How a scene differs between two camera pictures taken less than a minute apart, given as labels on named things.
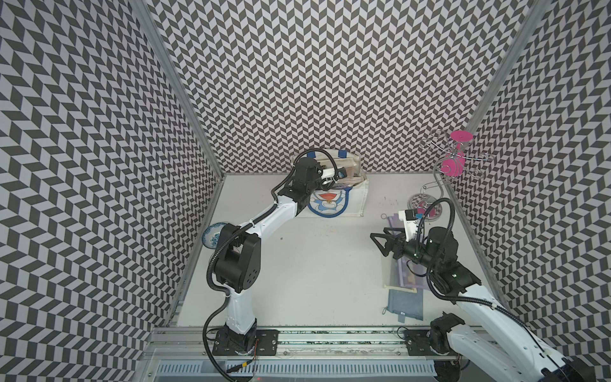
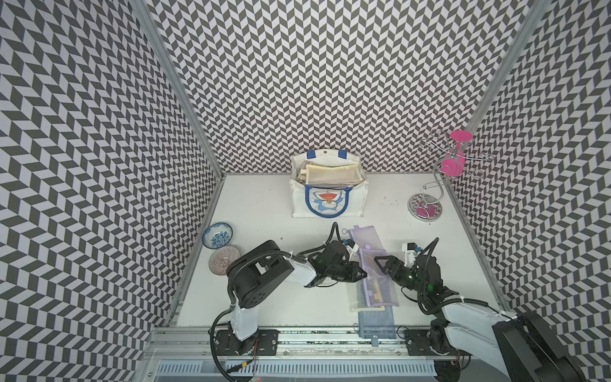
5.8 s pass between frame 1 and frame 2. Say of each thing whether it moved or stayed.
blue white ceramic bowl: stayed
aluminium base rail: stayed
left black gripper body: moved
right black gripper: moved
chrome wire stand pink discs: stayed
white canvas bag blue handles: stayed
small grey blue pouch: moved
